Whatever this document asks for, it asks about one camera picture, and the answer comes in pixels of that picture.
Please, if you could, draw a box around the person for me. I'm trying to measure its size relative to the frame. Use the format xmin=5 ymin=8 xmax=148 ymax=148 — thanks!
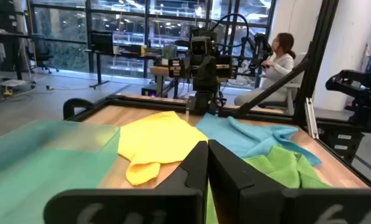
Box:
xmin=233 ymin=32 xmax=298 ymax=108

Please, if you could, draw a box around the yellow microfiber towel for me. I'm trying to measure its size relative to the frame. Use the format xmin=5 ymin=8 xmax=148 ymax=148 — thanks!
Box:
xmin=117 ymin=111 xmax=209 ymax=187

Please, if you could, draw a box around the black aluminium table frame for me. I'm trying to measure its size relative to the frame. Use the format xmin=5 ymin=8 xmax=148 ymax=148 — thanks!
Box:
xmin=62 ymin=0 xmax=371 ymax=189

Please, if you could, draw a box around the silver aluminium bar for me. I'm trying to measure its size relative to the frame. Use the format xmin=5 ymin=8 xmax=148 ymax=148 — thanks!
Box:
xmin=303 ymin=98 xmax=320 ymax=140

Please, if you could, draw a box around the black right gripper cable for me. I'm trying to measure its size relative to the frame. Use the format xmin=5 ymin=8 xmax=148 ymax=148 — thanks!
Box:
xmin=209 ymin=12 xmax=250 ymax=58

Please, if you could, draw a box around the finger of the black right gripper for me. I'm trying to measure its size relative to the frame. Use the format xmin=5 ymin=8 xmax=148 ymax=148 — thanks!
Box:
xmin=191 ymin=57 xmax=206 ymax=91
xmin=205 ymin=57 xmax=219 ymax=91

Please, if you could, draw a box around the teal translucent plastic basket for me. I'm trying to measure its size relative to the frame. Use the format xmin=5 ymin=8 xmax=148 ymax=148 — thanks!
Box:
xmin=0 ymin=119 xmax=121 ymax=224

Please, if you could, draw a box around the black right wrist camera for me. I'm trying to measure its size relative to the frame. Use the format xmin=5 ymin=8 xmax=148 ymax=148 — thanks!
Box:
xmin=190 ymin=35 xmax=214 ymax=57

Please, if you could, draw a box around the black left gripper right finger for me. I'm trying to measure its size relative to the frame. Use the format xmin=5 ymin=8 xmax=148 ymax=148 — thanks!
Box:
xmin=208 ymin=139 xmax=371 ymax=224

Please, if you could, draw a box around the black office chair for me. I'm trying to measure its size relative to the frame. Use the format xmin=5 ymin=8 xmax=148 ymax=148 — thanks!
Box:
xmin=26 ymin=33 xmax=60 ymax=75

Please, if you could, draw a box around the wooden workbench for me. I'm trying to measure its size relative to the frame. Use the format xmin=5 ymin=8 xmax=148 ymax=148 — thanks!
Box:
xmin=149 ymin=64 xmax=194 ymax=100

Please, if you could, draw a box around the blue microfiber towel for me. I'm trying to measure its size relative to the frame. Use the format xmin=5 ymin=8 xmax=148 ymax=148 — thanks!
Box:
xmin=195 ymin=112 xmax=322 ymax=167

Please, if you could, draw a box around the black office desk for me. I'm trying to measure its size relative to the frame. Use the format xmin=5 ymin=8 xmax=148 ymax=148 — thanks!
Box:
xmin=85 ymin=48 xmax=161 ymax=90

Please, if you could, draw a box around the green microfiber towel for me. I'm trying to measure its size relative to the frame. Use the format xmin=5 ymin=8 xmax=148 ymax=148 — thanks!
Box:
xmin=205 ymin=145 xmax=333 ymax=224

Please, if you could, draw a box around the black drawer unit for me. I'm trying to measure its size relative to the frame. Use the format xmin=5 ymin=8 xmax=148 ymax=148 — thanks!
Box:
xmin=317 ymin=126 xmax=365 ymax=164

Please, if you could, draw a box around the black computer monitor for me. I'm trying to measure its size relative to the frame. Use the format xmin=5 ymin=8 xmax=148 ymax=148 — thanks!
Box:
xmin=90 ymin=30 xmax=115 ymax=54

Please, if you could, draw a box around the white chair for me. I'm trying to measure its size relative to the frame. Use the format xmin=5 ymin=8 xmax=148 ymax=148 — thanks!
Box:
xmin=260 ymin=52 xmax=309 ymax=116

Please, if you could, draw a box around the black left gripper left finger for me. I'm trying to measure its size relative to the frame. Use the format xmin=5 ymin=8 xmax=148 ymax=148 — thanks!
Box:
xmin=44 ymin=141 xmax=209 ymax=224

